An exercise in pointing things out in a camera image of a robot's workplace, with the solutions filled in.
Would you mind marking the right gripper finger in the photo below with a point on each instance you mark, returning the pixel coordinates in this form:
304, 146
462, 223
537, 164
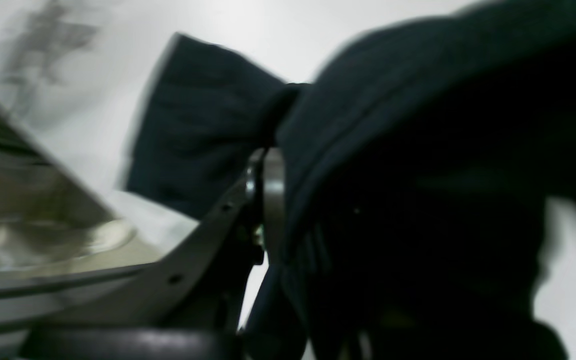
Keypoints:
187, 305

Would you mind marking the black t-shirt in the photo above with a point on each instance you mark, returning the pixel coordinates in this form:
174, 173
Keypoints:
418, 166

